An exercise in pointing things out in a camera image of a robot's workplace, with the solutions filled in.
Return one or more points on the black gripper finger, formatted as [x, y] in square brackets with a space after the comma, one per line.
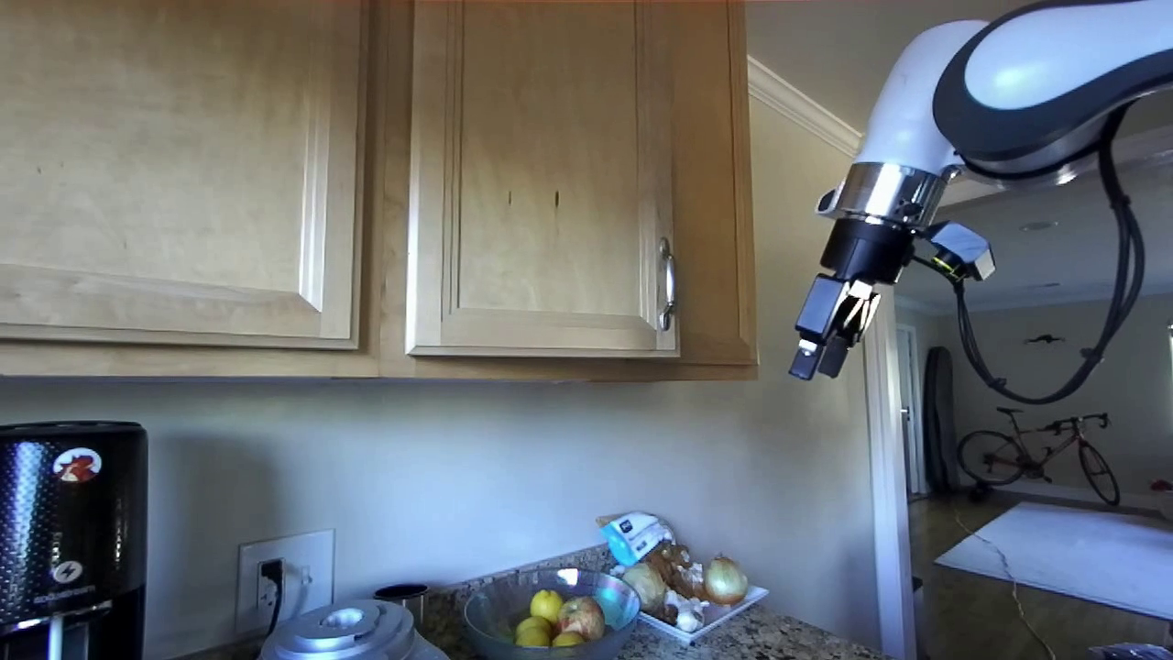
[805, 362]
[853, 321]

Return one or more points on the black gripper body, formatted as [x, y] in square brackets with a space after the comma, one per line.
[858, 257]

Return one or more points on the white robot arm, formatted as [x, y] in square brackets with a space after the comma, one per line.
[1008, 102]

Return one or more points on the adjacent wooden cupboard door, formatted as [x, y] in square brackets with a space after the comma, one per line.
[181, 171]

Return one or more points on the bicycle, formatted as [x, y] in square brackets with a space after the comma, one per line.
[991, 456]

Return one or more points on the blue white food bag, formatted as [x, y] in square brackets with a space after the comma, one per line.
[633, 538]

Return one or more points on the tray of onions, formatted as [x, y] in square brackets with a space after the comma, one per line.
[686, 596]

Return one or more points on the glass fruit bowl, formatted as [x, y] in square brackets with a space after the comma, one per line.
[597, 615]

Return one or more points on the yellow lemon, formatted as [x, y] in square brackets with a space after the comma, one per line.
[548, 605]

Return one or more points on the white floor mat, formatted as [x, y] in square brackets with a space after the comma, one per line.
[1088, 555]

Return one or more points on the black coffee machine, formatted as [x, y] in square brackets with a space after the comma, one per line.
[71, 541]

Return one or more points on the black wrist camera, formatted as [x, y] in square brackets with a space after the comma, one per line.
[958, 251]

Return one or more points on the metal right door handle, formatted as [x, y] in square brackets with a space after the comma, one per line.
[668, 288]

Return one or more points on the white wall outlet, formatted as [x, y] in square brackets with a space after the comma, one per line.
[283, 578]

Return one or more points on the wooden wall cupboard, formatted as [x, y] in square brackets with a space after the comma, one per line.
[707, 231]

